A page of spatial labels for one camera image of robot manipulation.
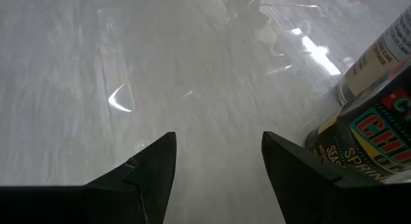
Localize tan-lid spice jar white label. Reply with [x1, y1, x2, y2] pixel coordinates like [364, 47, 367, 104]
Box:
[335, 5, 411, 106]

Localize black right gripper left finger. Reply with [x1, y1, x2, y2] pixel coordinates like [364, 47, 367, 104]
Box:
[0, 131, 178, 224]

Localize clear plastic bin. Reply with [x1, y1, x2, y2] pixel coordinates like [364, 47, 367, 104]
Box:
[96, 5, 232, 114]

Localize yellow-lid chili onion jar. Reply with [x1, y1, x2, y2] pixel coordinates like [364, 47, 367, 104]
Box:
[303, 62, 411, 186]

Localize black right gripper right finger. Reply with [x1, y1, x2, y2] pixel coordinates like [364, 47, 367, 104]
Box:
[261, 131, 411, 224]

